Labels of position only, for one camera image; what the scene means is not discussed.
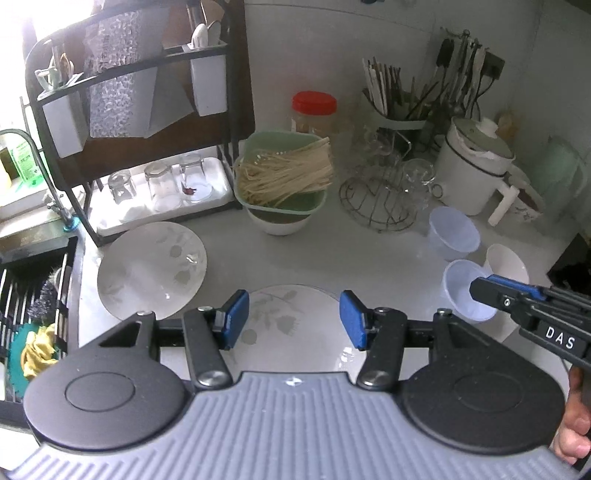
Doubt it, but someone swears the green colander basket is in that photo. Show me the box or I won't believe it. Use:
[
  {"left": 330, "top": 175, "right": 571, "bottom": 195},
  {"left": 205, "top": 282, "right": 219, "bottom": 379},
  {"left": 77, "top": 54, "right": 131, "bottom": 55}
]
[{"left": 233, "top": 130, "right": 334, "bottom": 216}]

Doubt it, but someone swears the clear glass mug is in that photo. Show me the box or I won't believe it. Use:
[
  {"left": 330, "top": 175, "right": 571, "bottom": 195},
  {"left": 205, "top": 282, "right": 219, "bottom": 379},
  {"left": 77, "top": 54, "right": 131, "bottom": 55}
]
[{"left": 401, "top": 158, "right": 445, "bottom": 205}]

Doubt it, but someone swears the teal cloth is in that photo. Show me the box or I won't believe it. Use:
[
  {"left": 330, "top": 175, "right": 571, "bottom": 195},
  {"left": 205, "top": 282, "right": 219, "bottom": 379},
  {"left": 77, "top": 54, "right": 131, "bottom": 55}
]
[{"left": 8, "top": 323, "right": 57, "bottom": 398}]

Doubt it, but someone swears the clear drinking glass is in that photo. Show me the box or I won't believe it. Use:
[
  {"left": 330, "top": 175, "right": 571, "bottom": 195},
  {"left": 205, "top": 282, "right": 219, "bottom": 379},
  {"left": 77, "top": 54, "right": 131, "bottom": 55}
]
[
  {"left": 108, "top": 170, "right": 138, "bottom": 205},
  {"left": 144, "top": 161, "right": 179, "bottom": 212},
  {"left": 178, "top": 154, "right": 208, "bottom": 202}
]

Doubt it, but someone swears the green bottle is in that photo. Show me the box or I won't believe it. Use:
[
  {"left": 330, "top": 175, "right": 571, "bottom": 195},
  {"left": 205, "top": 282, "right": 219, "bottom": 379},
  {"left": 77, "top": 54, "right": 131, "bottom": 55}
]
[{"left": 0, "top": 138, "right": 43, "bottom": 186}]

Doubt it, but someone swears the red-lidded plastic jar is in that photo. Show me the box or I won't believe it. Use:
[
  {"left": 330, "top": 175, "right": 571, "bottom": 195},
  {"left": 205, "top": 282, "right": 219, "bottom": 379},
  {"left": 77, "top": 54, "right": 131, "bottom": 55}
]
[{"left": 291, "top": 91, "right": 338, "bottom": 140}]

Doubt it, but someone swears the chrome faucet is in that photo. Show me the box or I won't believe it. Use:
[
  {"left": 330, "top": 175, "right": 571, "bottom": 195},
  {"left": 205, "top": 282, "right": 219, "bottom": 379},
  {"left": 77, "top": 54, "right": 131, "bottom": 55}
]
[{"left": 0, "top": 129, "right": 78, "bottom": 232}]

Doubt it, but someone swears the translucent plastic bowl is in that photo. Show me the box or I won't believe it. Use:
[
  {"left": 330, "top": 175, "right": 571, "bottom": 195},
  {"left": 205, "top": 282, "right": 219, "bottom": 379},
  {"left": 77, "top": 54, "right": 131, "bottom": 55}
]
[
  {"left": 427, "top": 206, "right": 481, "bottom": 261},
  {"left": 443, "top": 259, "right": 499, "bottom": 322}
]

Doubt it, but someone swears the bunch of chopsticks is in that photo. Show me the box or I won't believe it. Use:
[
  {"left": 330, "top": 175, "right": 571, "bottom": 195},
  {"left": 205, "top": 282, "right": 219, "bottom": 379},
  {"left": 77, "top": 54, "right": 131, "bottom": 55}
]
[{"left": 362, "top": 57, "right": 417, "bottom": 119}]

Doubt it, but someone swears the grey textured bag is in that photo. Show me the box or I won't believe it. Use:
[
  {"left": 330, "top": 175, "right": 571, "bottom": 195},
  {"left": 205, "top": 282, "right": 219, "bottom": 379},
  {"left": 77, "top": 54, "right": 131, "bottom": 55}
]
[{"left": 83, "top": 9, "right": 195, "bottom": 139}]

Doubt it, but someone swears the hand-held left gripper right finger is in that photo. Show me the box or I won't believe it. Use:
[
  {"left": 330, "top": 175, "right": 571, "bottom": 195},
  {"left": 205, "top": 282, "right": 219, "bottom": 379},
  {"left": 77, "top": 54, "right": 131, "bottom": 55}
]
[{"left": 340, "top": 290, "right": 509, "bottom": 389}]

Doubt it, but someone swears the steel wool scrubber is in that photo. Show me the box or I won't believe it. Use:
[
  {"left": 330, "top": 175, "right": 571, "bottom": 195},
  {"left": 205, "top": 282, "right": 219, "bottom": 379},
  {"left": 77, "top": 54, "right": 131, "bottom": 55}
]
[{"left": 30, "top": 281, "right": 59, "bottom": 320}]

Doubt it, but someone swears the white electric cooking pot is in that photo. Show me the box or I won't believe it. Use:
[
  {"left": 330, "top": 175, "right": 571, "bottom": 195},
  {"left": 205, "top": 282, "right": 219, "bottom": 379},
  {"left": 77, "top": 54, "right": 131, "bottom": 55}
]
[{"left": 434, "top": 116, "right": 520, "bottom": 227}]

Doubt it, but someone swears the clear glass cup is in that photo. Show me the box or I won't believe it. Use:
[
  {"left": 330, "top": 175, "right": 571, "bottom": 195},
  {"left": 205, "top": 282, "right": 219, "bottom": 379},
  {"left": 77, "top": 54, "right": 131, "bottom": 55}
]
[{"left": 351, "top": 124, "right": 403, "bottom": 163}]

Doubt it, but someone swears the dried noodles bundle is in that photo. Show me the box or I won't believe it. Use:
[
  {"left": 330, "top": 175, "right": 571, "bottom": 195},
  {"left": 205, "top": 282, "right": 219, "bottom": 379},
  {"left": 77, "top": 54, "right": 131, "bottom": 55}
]
[{"left": 237, "top": 137, "right": 334, "bottom": 208}]

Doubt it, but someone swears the printed white mug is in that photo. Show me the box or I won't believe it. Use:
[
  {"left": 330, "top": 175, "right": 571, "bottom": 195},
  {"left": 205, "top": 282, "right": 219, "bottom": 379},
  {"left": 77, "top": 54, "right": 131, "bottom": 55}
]
[{"left": 505, "top": 166, "right": 546, "bottom": 223}]

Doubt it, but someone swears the black wall socket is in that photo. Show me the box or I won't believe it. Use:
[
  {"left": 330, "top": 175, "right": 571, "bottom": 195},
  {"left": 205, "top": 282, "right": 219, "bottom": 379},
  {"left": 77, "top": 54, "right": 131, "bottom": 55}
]
[{"left": 480, "top": 51, "right": 505, "bottom": 82}]

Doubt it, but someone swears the white bowl with brown rim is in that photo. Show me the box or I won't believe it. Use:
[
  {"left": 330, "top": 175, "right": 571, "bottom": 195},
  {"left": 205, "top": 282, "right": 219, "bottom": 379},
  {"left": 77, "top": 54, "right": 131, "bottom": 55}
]
[{"left": 246, "top": 207, "right": 311, "bottom": 236}]

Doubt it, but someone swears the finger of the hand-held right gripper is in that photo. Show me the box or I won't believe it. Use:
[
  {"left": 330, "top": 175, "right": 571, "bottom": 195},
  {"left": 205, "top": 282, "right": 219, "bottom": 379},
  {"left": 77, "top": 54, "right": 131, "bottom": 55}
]
[{"left": 469, "top": 274, "right": 544, "bottom": 320}]

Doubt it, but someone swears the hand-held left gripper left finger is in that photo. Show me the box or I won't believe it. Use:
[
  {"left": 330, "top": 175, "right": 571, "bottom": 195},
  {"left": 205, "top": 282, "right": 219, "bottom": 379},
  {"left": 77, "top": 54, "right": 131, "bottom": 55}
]
[{"left": 79, "top": 290, "right": 250, "bottom": 389}]

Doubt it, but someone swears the beige packet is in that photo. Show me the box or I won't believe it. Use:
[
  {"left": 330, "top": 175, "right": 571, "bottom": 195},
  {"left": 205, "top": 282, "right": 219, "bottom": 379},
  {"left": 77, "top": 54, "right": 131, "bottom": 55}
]
[{"left": 496, "top": 111, "right": 519, "bottom": 140}]

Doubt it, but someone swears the person's right hand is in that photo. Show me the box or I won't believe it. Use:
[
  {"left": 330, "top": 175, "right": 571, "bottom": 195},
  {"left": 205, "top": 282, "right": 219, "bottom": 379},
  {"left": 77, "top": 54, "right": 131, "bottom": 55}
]
[{"left": 554, "top": 368, "right": 591, "bottom": 472}]

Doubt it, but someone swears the white floral plate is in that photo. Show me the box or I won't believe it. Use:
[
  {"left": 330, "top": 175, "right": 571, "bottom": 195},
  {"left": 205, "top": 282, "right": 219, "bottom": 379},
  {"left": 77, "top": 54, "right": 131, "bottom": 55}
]
[
  {"left": 230, "top": 285, "right": 370, "bottom": 373},
  {"left": 96, "top": 222, "right": 208, "bottom": 320}
]

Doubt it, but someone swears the yellow cloth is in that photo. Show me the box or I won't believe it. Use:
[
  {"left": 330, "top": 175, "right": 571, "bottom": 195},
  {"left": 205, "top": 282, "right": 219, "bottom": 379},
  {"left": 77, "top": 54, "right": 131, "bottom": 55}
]
[{"left": 21, "top": 323, "right": 59, "bottom": 380}]

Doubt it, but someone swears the row of hanging utensils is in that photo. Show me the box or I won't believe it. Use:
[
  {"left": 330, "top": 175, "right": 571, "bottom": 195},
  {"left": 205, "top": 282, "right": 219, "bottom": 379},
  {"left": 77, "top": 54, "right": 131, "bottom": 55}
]
[{"left": 430, "top": 28, "right": 486, "bottom": 121}]

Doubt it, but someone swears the white ceramic bowl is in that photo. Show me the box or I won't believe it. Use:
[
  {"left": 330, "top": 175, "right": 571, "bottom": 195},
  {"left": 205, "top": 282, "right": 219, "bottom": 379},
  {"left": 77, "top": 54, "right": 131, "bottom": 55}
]
[{"left": 482, "top": 244, "right": 530, "bottom": 297}]

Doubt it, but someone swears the pale green kettle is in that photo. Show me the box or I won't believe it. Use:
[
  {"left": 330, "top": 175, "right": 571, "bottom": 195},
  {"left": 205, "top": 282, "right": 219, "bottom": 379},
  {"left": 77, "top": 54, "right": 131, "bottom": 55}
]
[{"left": 531, "top": 135, "right": 585, "bottom": 209}]

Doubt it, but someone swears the white drip tray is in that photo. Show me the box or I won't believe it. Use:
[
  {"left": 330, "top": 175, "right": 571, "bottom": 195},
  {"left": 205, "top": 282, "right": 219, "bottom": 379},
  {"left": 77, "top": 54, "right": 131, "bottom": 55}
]
[{"left": 90, "top": 157, "right": 234, "bottom": 234}]

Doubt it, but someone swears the black cooktop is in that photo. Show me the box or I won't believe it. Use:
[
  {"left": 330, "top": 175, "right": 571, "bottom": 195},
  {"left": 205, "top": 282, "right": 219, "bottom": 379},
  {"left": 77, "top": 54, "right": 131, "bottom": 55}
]
[{"left": 547, "top": 233, "right": 591, "bottom": 297}]

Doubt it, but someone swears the black dish rack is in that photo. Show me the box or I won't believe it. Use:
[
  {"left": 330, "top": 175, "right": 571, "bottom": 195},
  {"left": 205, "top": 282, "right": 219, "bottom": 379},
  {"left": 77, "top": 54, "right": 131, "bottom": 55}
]
[{"left": 23, "top": 0, "right": 257, "bottom": 247}]

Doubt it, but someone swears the wire cup stand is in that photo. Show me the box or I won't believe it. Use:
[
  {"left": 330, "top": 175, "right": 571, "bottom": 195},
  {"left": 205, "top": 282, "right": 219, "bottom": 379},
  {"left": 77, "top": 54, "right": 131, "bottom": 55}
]
[{"left": 340, "top": 129, "right": 419, "bottom": 233}]

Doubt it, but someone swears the white cutlery holder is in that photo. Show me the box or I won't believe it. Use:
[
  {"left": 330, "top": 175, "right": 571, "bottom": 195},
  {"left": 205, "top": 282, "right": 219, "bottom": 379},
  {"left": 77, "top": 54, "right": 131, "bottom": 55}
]
[
  {"left": 39, "top": 85, "right": 91, "bottom": 158},
  {"left": 182, "top": 39, "right": 229, "bottom": 117}
]

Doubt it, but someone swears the black sink drain rack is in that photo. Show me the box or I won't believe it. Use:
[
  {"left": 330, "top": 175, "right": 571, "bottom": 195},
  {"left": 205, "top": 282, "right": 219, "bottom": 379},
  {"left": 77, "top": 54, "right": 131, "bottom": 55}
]
[{"left": 0, "top": 235, "right": 80, "bottom": 408}]

